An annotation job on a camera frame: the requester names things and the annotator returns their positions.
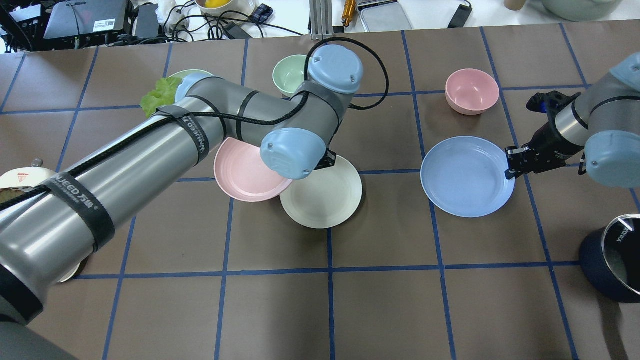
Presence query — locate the aluminium frame post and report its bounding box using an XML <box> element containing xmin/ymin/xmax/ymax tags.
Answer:
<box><xmin>309</xmin><ymin>0</ymin><xmax>334</xmax><ymax>42</ymax></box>

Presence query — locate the dark blue pot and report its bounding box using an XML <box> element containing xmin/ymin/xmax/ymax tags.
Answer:
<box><xmin>579</xmin><ymin>213</ymin><xmax>640</xmax><ymax>304</ymax></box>

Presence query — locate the pink bowl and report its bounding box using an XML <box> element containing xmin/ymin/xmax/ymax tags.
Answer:
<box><xmin>445</xmin><ymin>68</ymin><xmax>500</xmax><ymax>116</ymax></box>

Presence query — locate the grey metal tin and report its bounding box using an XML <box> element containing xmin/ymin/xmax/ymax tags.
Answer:
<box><xmin>356</xmin><ymin>0</ymin><xmax>413</xmax><ymax>32</ymax></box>

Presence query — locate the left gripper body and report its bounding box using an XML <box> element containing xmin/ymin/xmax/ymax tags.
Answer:
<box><xmin>314</xmin><ymin>149</ymin><xmax>338</xmax><ymax>171</ymax></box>

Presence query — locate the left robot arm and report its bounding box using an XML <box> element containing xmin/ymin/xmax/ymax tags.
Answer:
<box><xmin>0</xmin><ymin>39</ymin><xmax>364</xmax><ymax>360</ymax></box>

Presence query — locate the bowl with toy fruit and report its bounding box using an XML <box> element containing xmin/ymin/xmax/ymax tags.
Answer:
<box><xmin>194</xmin><ymin>0</ymin><xmax>258</xmax><ymax>16</ymax></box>

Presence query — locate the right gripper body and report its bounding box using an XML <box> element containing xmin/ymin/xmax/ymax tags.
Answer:
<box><xmin>515</xmin><ymin>127</ymin><xmax>585</xmax><ymax>176</ymax></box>

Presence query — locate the green plate with food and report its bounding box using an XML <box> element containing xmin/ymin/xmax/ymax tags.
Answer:
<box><xmin>167</xmin><ymin>69</ymin><xmax>214</xmax><ymax>79</ymax></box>

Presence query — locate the bread slice in toaster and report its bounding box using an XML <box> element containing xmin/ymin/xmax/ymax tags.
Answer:
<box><xmin>0</xmin><ymin>187</ymin><xmax>25</xmax><ymax>204</ymax></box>

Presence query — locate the green bowl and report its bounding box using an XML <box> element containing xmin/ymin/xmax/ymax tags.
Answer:
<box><xmin>272</xmin><ymin>54</ymin><xmax>307</xmax><ymax>98</ymax></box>

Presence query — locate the black power adapter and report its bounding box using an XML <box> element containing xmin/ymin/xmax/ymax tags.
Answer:
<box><xmin>447</xmin><ymin>4</ymin><xmax>473</xmax><ymax>28</ymax></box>

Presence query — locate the pink plate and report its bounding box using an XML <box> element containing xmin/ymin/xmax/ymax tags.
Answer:
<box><xmin>214</xmin><ymin>137</ymin><xmax>293</xmax><ymax>203</ymax></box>

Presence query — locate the cream toaster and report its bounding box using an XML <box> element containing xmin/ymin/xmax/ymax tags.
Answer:
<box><xmin>0</xmin><ymin>159</ymin><xmax>83</xmax><ymax>284</ymax></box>

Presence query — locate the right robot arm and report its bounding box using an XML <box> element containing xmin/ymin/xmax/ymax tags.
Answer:
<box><xmin>504</xmin><ymin>52</ymin><xmax>640</xmax><ymax>189</ymax></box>

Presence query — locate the cream plate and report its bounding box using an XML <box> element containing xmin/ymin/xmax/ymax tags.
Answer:
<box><xmin>279</xmin><ymin>155</ymin><xmax>363</xmax><ymax>229</ymax></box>

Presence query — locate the lettuce leaf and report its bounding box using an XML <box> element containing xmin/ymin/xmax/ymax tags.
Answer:
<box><xmin>139</xmin><ymin>77</ymin><xmax>183</xmax><ymax>118</ymax></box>

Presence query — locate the blue plate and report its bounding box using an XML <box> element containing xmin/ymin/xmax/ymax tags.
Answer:
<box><xmin>420</xmin><ymin>136</ymin><xmax>515</xmax><ymax>218</ymax></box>

